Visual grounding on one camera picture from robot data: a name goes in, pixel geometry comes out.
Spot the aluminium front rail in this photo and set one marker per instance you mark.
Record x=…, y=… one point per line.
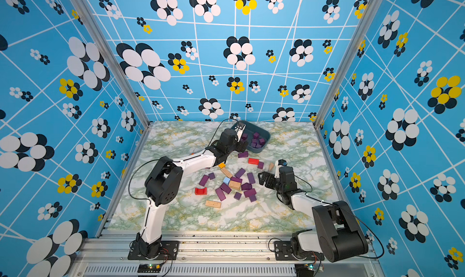
x=203, y=254

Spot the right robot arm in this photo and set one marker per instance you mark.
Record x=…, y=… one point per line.
x=337, y=234

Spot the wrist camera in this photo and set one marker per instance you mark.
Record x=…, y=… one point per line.
x=278, y=164
x=239, y=129

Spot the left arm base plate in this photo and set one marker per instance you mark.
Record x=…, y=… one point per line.
x=159, y=251

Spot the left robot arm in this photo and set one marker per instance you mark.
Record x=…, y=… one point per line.
x=162, y=185

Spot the red arch brick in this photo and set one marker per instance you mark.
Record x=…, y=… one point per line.
x=200, y=191

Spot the natural wood square brick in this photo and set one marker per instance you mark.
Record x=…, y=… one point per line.
x=235, y=185

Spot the engraved natural wood brick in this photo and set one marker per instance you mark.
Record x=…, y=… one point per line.
x=226, y=172

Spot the dark teal storage bin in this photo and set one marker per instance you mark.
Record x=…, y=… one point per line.
x=253, y=144

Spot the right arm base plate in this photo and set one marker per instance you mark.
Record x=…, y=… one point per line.
x=290, y=251

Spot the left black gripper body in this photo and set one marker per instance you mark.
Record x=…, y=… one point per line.
x=238, y=146

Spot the purple brick front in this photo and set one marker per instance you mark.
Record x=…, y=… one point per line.
x=220, y=193
x=249, y=193

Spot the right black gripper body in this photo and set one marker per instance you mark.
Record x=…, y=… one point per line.
x=280, y=188

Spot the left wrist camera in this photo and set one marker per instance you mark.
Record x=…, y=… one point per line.
x=239, y=129

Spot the red flat brick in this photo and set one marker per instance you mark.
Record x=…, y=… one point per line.
x=253, y=161

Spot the natural wood brick front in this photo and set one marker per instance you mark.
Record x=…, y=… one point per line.
x=213, y=204

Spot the purple long brick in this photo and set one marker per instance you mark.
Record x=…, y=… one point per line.
x=251, y=178
x=240, y=173

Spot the purple block right cluster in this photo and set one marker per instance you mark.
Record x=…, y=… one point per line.
x=246, y=186

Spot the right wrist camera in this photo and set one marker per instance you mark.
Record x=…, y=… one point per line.
x=278, y=164

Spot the purple wedge near bin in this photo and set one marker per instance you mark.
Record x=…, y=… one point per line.
x=243, y=154

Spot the purple brick behind wood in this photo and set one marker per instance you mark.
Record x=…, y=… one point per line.
x=239, y=180

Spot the purple long brick centre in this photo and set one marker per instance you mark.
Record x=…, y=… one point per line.
x=251, y=178

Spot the purple slanted brick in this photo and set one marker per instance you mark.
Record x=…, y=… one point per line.
x=225, y=188

